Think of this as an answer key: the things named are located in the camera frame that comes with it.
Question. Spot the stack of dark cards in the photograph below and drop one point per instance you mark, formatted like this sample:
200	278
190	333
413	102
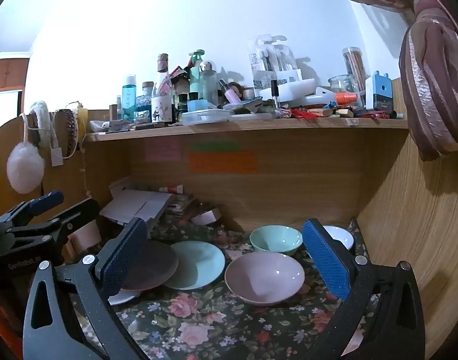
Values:
180	206

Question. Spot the white rectangular box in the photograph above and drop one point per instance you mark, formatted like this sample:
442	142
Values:
296	88

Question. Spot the green pump bottle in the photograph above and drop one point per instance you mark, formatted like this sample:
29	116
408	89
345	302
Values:
196	75

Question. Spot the pink sticky note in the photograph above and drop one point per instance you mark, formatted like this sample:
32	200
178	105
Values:
162	151

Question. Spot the red and white tube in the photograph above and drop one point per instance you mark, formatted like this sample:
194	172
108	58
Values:
172	189

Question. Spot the clear plastic box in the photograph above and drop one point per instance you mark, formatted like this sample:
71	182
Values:
204	117

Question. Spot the illustrated white label bottle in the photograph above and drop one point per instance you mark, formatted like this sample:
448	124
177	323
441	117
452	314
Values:
161	108

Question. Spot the small glass jar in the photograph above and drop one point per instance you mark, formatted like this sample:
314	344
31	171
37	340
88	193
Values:
144	107

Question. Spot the clear pencil canister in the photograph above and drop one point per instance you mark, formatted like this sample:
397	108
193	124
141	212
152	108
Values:
354	67

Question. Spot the miniature house ornament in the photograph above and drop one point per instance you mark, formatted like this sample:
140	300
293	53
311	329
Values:
180	80

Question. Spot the person's left forearm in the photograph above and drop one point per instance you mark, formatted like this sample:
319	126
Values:
0	330

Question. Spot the pink bowl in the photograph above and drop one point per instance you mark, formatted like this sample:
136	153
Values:
264	279

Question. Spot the white tag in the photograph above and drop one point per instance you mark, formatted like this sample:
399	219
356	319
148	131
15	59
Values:
56	156

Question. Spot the white fluffy pompom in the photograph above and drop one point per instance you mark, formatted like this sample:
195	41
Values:
25	168

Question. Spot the green sticky note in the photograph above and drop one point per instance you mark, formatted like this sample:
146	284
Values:
216	146

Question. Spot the brown studded headband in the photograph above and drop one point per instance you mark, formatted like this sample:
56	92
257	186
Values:
68	131

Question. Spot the black cap small bottle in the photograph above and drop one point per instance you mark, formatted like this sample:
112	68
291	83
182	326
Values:
275	93

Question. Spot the frosted bottle silver cap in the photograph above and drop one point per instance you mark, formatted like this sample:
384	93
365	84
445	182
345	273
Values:
208	82

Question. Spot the blue white pencil sharpener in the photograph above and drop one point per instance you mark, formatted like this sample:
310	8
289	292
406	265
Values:
379	93

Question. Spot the empty glass jar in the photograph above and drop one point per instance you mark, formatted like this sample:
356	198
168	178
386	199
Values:
341	84

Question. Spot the orange cap white bottle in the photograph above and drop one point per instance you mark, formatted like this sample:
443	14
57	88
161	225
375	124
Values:
345	98

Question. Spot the orange sticky note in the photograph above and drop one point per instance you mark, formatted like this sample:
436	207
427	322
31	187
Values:
222	162

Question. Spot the small blue box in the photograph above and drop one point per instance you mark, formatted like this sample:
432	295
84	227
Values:
197	105

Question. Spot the brown striped curtain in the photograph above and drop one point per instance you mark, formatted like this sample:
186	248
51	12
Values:
435	82

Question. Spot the brown plate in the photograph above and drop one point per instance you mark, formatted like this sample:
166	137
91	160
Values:
154	266

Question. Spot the dark floral tablecloth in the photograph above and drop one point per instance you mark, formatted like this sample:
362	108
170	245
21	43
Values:
199	326

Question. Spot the wooden cabinet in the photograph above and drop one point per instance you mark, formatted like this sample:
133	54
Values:
8	75

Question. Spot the pink tube bottle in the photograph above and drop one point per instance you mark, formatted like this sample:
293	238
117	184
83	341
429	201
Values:
231	93

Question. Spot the blue liquid bottle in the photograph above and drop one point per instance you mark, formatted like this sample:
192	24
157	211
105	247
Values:
129	97

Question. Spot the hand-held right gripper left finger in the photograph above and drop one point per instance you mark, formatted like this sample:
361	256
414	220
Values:
124	258

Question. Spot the stack of white papers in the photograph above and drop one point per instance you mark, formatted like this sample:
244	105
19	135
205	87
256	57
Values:
135	206

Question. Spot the light green plate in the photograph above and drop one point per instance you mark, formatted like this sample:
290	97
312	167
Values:
195	266

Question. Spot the white fluffy headband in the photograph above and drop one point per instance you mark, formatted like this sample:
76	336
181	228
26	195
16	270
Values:
41	120

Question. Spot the small white box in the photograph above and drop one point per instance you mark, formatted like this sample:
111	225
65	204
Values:
206	218

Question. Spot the white black-dotted bowl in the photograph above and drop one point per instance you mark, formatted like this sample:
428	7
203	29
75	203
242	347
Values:
339	237

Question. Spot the white plate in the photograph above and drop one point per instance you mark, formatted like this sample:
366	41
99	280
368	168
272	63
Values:
120	299

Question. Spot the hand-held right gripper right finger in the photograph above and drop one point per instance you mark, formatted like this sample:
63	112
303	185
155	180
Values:
326	258

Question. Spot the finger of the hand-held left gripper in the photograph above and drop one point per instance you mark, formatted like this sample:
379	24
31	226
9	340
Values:
81	213
45	200

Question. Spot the green bowl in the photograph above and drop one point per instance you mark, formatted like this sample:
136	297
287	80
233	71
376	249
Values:
276	240

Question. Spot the pale pink mug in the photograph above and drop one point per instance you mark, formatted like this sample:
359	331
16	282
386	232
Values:
87	237

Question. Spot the clear packaged brushes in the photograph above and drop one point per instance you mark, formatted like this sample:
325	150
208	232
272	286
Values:
262	60

